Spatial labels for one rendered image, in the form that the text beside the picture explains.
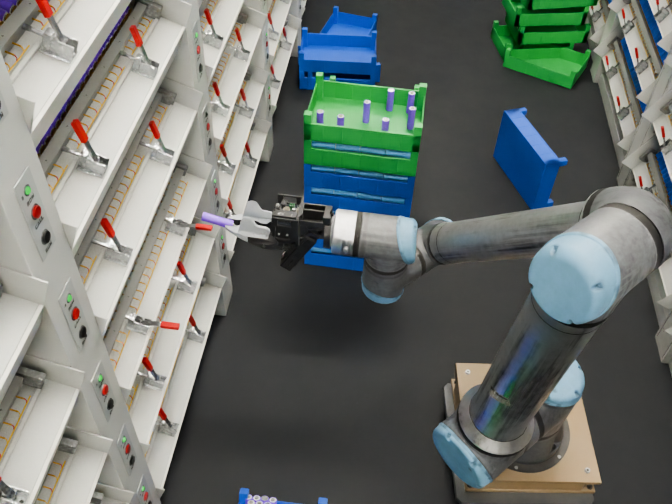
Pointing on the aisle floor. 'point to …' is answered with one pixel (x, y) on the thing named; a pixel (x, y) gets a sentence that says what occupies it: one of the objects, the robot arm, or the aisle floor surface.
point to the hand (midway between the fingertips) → (233, 226)
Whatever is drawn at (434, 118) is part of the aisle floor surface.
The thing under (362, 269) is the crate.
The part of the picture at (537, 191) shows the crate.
